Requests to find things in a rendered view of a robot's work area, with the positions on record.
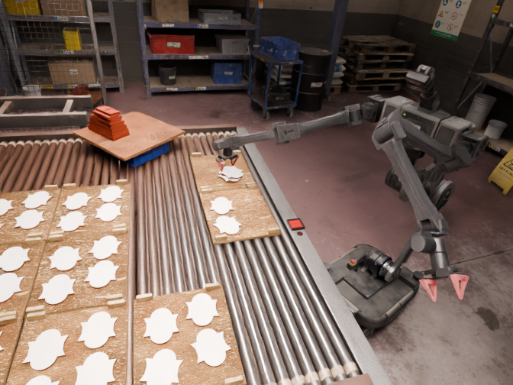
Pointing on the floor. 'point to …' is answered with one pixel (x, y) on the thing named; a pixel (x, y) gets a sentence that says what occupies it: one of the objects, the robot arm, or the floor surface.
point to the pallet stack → (374, 62)
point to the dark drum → (311, 78)
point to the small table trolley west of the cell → (269, 85)
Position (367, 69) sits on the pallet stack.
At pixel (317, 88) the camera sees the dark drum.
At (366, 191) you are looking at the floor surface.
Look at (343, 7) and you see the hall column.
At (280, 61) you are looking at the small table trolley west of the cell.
